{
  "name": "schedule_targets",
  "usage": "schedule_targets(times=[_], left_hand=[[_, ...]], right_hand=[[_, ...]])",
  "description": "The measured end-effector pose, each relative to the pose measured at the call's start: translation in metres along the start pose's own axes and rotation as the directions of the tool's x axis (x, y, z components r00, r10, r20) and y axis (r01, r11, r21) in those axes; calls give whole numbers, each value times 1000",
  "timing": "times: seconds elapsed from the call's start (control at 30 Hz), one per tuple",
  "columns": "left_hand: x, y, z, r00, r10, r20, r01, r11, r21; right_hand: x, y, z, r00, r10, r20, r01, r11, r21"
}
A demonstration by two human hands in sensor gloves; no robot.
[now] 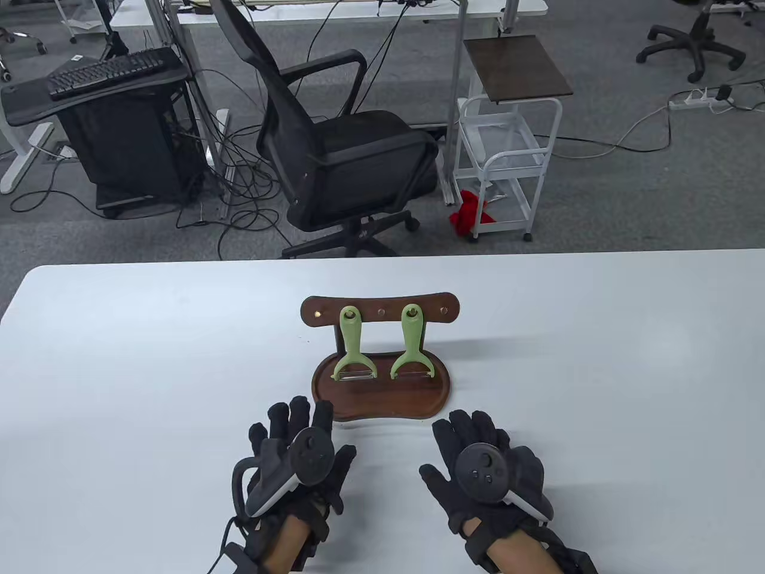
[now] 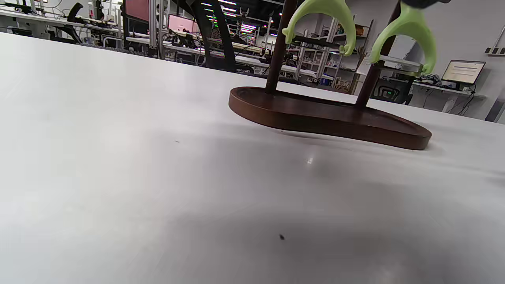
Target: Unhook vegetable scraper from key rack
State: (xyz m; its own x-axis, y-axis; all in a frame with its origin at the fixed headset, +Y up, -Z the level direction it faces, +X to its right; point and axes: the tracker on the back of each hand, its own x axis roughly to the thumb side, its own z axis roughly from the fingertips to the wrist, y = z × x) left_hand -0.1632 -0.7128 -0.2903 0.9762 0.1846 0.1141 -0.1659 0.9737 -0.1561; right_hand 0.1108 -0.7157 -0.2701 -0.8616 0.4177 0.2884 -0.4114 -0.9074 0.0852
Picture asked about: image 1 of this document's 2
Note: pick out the white desk foot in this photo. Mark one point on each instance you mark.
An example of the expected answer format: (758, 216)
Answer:
(27, 152)

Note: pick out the black white hand controller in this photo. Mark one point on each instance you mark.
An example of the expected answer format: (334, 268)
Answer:
(478, 472)
(308, 457)

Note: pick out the black white right hand controller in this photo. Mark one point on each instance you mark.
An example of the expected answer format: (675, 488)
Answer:
(478, 472)

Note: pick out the grey floor outlet box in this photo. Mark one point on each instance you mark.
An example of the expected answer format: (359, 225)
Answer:
(67, 152)

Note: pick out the green vegetable scraper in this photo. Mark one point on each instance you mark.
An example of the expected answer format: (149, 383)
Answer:
(412, 341)
(351, 341)

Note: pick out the black office chair base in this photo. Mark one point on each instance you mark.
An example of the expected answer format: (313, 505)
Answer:
(696, 45)

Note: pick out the person's right hand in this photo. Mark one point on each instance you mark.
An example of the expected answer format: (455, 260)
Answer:
(466, 430)

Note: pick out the red cloth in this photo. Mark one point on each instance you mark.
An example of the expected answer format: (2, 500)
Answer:
(466, 212)

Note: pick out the black computer tower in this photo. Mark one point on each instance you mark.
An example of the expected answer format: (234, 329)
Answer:
(131, 149)

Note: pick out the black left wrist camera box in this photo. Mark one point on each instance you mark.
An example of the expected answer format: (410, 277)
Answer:
(236, 559)

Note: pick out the dark brown wooden board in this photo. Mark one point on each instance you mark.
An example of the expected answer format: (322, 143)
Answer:
(517, 66)

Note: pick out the black keyboard tray table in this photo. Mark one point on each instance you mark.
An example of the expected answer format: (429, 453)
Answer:
(30, 104)

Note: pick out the black keyboard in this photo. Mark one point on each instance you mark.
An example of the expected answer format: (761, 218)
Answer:
(107, 72)

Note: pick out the brown wooden key rack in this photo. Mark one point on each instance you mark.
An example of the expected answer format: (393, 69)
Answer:
(382, 397)

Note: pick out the black white left hand controller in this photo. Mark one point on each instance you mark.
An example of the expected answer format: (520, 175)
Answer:
(308, 457)

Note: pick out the white desk with metal legs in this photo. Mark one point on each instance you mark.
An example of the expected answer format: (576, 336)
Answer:
(334, 13)

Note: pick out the white power strip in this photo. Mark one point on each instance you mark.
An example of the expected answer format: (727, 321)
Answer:
(693, 103)

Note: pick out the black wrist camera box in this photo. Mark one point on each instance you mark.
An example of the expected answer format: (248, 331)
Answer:
(236, 559)
(577, 562)

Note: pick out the chrome chair wheel base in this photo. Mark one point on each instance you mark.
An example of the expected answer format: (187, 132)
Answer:
(24, 39)

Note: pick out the person's left hand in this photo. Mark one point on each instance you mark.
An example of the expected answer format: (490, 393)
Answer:
(299, 412)

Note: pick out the white metal rolling cart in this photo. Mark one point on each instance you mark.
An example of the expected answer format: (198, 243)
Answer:
(508, 161)

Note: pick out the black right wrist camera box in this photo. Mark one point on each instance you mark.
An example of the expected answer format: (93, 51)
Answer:
(577, 562)

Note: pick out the black plug adapter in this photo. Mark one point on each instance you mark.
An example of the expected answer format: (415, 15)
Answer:
(724, 92)

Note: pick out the black mesh office chair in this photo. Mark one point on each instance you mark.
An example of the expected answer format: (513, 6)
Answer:
(358, 155)

